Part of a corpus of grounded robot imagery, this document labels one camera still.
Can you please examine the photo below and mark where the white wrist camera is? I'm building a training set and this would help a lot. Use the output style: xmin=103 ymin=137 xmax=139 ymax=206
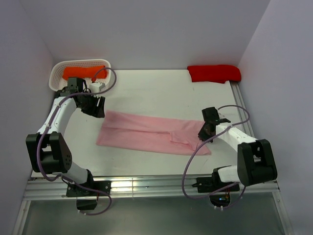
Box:
xmin=219 ymin=118 xmax=231 ymax=123
xmin=89 ymin=82 xmax=106 ymax=93

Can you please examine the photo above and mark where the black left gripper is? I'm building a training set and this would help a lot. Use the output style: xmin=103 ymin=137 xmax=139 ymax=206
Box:
xmin=78 ymin=91 xmax=105 ymax=118

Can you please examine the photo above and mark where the aluminium right side rail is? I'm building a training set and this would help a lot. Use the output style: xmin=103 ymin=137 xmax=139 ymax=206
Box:
xmin=229 ymin=82 xmax=260 ymax=142

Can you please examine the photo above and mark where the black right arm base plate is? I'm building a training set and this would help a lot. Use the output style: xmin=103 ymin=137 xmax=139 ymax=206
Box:
xmin=192 ymin=177 xmax=232 ymax=193

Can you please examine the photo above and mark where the rolled orange t shirt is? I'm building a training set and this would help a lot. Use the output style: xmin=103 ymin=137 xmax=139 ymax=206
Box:
xmin=62 ymin=66 xmax=108 ymax=82

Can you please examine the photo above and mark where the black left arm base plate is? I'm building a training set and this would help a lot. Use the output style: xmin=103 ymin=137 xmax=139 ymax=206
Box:
xmin=66 ymin=181 xmax=111 ymax=197

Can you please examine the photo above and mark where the pink t shirt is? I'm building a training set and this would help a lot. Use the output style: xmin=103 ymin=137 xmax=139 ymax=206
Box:
xmin=96 ymin=110 xmax=204 ymax=155

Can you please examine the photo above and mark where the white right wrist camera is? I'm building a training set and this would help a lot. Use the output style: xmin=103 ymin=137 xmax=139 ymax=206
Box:
xmin=219 ymin=118 xmax=231 ymax=123

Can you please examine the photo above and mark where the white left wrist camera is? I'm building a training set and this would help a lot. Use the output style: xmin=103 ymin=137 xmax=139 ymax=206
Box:
xmin=89 ymin=82 xmax=106 ymax=93

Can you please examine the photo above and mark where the aluminium front rail frame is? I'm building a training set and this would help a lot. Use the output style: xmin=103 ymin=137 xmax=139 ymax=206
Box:
xmin=12 ymin=175 xmax=294 ymax=235

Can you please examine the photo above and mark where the white perforated plastic basket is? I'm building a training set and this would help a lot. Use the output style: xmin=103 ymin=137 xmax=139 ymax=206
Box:
xmin=48 ymin=59 xmax=111 ymax=92

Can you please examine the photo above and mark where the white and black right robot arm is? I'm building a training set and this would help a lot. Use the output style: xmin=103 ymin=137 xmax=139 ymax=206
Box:
xmin=198 ymin=107 xmax=278 ymax=191

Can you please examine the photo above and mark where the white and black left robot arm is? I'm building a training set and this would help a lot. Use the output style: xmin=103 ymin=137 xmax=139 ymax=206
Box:
xmin=25 ymin=77 xmax=105 ymax=197

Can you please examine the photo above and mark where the folded red t shirt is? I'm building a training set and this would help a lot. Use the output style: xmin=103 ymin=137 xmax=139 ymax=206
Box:
xmin=187 ymin=65 xmax=242 ymax=84

